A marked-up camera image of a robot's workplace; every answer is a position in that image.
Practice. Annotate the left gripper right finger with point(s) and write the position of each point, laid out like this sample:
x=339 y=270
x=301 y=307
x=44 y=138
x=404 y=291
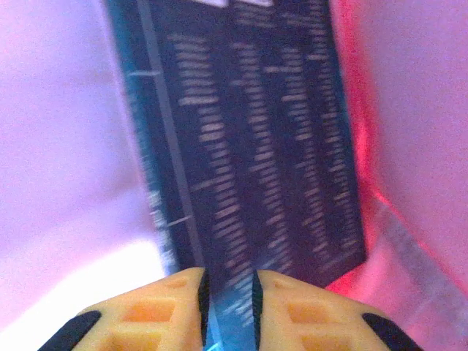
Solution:
x=311 y=318

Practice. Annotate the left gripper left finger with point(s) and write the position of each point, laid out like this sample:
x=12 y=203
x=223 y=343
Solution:
x=153 y=314

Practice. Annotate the navy booklet with QR stickers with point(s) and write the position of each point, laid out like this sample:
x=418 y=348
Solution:
x=256 y=146

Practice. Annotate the pink student backpack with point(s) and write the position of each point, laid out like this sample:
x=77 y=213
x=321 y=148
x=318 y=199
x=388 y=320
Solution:
x=55 y=109

